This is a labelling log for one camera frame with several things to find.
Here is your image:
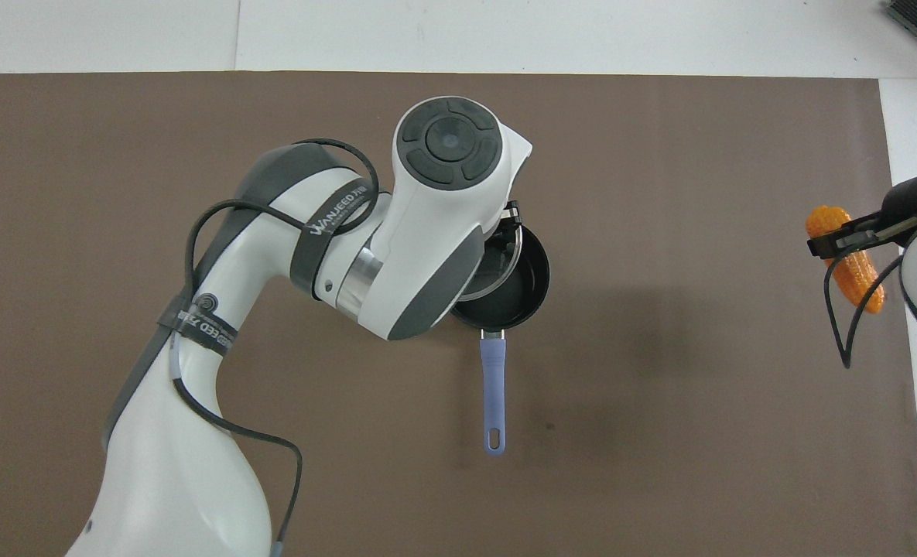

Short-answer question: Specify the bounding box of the glass lid with blue knob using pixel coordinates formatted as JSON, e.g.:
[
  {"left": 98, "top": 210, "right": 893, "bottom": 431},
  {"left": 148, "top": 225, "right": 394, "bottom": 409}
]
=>
[{"left": 458, "top": 223, "right": 525, "bottom": 302}]

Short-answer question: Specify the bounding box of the orange corn cob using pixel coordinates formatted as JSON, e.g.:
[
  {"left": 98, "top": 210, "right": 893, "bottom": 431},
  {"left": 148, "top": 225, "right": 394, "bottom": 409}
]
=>
[{"left": 805, "top": 205, "right": 886, "bottom": 314}]

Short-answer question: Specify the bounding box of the dark pot with blue handle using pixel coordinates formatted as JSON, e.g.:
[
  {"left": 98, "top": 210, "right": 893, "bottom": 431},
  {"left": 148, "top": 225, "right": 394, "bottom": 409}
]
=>
[{"left": 450, "top": 220, "right": 552, "bottom": 457}]

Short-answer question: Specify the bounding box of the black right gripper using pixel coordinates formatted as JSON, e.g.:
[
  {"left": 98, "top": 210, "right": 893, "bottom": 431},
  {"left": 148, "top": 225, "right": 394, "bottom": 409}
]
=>
[{"left": 808, "top": 175, "right": 917, "bottom": 260}]

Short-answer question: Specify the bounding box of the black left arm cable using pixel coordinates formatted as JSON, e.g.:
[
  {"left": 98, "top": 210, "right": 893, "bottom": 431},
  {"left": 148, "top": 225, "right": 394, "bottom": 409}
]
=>
[{"left": 170, "top": 138, "right": 382, "bottom": 557}]

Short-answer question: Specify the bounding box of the brown table mat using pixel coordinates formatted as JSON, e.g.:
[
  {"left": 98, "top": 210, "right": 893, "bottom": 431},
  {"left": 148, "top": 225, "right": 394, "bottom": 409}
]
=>
[{"left": 0, "top": 71, "right": 917, "bottom": 557}]

